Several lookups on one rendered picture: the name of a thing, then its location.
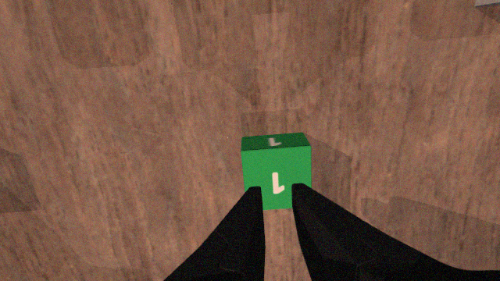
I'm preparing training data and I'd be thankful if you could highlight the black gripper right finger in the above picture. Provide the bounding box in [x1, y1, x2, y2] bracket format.
[291, 183, 500, 281]

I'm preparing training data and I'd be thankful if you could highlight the green block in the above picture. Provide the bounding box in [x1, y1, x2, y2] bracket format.
[241, 132, 312, 210]

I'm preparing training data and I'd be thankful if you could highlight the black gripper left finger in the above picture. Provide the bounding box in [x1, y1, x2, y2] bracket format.
[163, 186, 266, 281]

